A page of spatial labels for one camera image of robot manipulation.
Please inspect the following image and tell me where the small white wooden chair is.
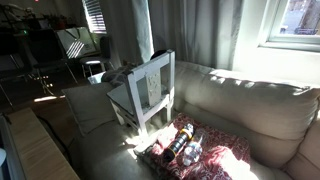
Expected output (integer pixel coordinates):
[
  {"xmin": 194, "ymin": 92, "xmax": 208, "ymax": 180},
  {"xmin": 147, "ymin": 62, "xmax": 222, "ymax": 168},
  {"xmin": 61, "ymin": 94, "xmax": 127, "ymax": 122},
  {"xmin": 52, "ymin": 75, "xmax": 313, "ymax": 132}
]
[{"xmin": 107, "ymin": 50, "xmax": 175, "ymax": 137}]

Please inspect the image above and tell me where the dark office chair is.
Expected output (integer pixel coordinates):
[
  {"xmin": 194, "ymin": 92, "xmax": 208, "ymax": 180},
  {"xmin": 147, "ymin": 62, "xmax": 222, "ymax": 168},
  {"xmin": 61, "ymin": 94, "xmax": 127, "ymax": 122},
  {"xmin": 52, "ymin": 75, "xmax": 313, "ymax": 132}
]
[{"xmin": 28, "ymin": 29, "xmax": 77, "ymax": 94}]

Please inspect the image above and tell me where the black and yellow bottle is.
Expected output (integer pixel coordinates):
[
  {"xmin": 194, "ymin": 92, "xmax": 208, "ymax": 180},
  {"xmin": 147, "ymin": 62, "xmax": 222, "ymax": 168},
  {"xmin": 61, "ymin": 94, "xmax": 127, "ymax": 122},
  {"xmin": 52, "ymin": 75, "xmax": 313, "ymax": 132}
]
[{"xmin": 163, "ymin": 123, "xmax": 194, "ymax": 162}]

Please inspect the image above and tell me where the round stool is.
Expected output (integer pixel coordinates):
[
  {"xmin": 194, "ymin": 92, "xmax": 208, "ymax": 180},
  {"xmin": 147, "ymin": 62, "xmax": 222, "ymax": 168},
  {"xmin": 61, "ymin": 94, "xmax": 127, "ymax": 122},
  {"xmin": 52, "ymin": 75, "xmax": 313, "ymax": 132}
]
[{"xmin": 80, "ymin": 56, "xmax": 113, "ymax": 76}]

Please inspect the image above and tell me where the clear plastic water bottle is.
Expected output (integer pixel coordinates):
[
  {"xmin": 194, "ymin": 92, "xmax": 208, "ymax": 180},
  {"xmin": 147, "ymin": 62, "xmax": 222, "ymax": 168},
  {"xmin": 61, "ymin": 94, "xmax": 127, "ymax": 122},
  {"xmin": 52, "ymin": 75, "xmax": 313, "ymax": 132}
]
[{"xmin": 183, "ymin": 129, "xmax": 206, "ymax": 166}]

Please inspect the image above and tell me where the white curtain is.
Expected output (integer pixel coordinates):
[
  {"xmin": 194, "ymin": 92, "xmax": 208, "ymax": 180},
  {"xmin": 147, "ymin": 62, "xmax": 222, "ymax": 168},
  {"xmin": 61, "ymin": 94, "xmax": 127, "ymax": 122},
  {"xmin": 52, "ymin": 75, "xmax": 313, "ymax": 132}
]
[{"xmin": 99, "ymin": 0, "xmax": 244, "ymax": 70}]

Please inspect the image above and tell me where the red patterned cloth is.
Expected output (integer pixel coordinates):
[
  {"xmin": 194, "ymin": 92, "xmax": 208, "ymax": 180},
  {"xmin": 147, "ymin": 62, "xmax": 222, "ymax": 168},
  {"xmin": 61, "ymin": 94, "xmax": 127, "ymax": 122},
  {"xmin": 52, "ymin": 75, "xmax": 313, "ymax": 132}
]
[{"xmin": 142, "ymin": 113, "xmax": 256, "ymax": 180}]

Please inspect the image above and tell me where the cream sofa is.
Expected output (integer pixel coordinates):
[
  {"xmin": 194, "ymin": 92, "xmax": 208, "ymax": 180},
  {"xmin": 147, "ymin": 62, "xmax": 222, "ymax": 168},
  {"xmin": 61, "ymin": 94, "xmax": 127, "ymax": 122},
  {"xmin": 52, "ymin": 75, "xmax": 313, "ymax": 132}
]
[{"xmin": 64, "ymin": 62, "xmax": 320, "ymax": 180}]

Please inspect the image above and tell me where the wooden side table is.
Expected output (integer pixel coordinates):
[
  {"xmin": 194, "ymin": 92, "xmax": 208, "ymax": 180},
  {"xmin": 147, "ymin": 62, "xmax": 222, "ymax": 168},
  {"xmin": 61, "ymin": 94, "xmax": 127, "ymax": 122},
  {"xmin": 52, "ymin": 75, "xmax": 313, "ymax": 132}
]
[{"xmin": 8, "ymin": 108, "xmax": 80, "ymax": 180}]

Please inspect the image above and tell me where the window frame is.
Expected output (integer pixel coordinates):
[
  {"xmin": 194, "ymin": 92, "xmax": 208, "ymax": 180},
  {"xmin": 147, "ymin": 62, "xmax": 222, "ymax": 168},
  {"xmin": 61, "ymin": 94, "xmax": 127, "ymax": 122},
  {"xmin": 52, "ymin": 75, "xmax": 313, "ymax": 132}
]
[{"xmin": 259, "ymin": 0, "xmax": 320, "ymax": 52}]

